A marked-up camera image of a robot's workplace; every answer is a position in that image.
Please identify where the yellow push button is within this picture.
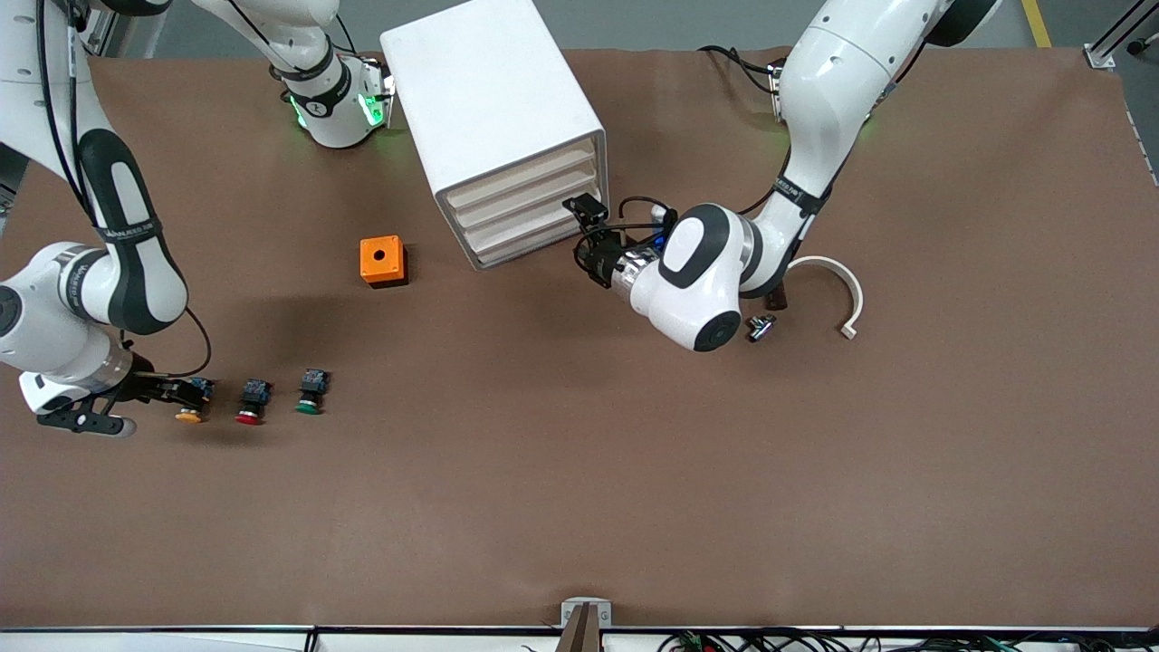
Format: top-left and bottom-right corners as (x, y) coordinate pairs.
(175, 379), (216, 425)

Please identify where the red push button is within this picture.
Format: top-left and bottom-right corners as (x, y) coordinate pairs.
(235, 379), (274, 426)

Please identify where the green push button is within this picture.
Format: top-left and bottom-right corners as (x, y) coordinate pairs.
(294, 369), (332, 417)

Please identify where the orange button box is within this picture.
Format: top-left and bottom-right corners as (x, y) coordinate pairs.
(359, 235), (409, 289)

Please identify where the brown wedge stick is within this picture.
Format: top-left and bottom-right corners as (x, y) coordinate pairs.
(554, 605), (603, 652)

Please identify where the black right camera cable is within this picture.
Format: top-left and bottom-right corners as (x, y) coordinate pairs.
(36, 0), (214, 378)

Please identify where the black base cable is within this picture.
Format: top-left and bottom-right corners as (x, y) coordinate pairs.
(699, 43), (781, 91)

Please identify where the white table frame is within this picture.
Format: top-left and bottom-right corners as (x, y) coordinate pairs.
(0, 625), (1159, 652)

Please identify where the white half-ring clamp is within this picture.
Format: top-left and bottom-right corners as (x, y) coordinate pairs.
(786, 255), (865, 340)

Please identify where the grey metal bracket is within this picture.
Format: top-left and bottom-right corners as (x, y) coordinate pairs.
(560, 598), (613, 630)

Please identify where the aluminium profile post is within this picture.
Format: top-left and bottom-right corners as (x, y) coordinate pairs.
(68, 0), (123, 60)
(1087, 0), (1159, 70)

